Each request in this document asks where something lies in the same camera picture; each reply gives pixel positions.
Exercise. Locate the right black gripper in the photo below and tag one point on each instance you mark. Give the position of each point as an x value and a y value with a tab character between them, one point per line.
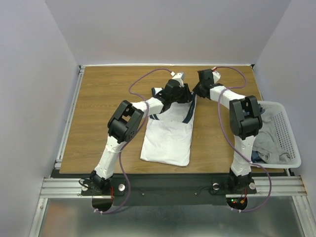
199	89

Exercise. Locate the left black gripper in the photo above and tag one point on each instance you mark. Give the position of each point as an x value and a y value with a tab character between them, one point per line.
187	96

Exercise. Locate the white graphic tank top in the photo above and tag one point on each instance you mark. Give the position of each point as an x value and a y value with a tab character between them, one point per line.
168	136

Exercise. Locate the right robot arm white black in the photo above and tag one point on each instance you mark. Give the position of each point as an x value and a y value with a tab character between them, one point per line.
245	123

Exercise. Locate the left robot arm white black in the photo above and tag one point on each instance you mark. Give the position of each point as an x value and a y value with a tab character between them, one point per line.
126	122

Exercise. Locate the grey tank top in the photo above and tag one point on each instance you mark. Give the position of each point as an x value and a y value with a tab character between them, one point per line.
267	145

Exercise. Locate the navy blue tank top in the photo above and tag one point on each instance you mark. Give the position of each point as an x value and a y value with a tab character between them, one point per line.
255	155

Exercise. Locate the white plastic laundry basket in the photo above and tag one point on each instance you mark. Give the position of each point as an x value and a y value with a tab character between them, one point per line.
277	114

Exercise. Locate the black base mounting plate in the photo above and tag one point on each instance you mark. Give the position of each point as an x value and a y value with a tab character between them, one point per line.
165	189

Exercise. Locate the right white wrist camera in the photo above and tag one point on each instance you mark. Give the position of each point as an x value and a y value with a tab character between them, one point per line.
216	75

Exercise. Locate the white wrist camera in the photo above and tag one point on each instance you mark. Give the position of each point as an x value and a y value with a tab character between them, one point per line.
216	75
180	75

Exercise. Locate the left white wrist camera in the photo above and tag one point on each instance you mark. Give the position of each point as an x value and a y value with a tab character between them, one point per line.
180	75

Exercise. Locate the aluminium frame rail left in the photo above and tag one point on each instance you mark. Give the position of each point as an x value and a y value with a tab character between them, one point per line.
66	131

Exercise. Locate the aluminium frame rail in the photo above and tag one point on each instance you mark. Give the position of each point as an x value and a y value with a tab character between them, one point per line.
282	186
66	131

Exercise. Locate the aluminium frame rail front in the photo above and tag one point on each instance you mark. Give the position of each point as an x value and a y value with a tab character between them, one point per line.
282	186

